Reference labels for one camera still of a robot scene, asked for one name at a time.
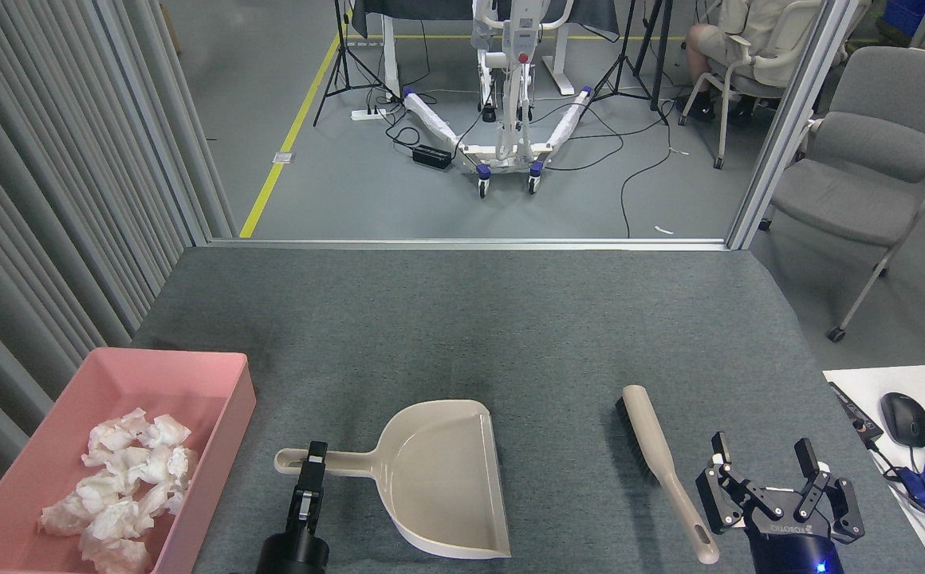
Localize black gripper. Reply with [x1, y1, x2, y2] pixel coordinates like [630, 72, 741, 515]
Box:
[695, 431, 866, 574]
[255, 441, 330, 574]

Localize beige plastic dustpan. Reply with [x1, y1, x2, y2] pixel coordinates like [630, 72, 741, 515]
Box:
[274, 400, 512, 560]

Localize beige hand brush black bristles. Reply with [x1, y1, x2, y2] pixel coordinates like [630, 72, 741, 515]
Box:
[615, 385, 721, 565]

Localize pink plastic bin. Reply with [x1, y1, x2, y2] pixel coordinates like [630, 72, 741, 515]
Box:
[0, 347, 258, 574]

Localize black flat device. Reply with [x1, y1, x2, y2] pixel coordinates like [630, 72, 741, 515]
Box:
[828, 381, 884, 445]

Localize white side table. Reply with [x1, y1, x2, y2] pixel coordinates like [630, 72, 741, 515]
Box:
[823, 363, 925, 574]

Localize black computer mouse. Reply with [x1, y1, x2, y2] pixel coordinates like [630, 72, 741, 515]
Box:
[880, 391, 925, 449]

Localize white crumpled tissue heap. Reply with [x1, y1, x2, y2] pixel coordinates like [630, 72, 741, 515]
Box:
[38, 415, 199, 574]

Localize grey padded chair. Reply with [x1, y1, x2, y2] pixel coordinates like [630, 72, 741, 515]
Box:
[759, 46, 925, 344]

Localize black power adapter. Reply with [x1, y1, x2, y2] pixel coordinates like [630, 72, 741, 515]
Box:
[412, 144, 454, 170]

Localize grey curtain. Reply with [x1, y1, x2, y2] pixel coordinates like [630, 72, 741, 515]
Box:
[0, 0, 236, 543]

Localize white chair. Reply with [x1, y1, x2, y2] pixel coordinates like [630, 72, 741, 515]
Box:
[678, 0, 826, 170]

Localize black tripod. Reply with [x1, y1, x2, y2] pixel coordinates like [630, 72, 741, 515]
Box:
[582, 0, 671, 127]
[313, 0, 400, 128]

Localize white-legged desk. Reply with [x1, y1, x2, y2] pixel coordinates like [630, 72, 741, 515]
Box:
[351, 0, 623, 100]

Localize white wheeled stand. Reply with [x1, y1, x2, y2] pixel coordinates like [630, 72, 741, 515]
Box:
[401, 0, 595, 199]

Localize person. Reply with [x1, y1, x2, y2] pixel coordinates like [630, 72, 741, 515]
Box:
[686, 0, 826, 124]

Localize blue box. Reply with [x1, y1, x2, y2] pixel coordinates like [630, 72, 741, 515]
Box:
[881, 0, 925, 37]

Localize silver table edge rail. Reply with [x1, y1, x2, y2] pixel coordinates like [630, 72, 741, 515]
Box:
[207, 237, 730, 253]

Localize long black floor cable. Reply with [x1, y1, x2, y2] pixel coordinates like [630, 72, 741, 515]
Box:
[546, 104, 675, 238]

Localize silver post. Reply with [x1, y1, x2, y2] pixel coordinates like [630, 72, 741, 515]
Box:
[726, 0, 862, 250]

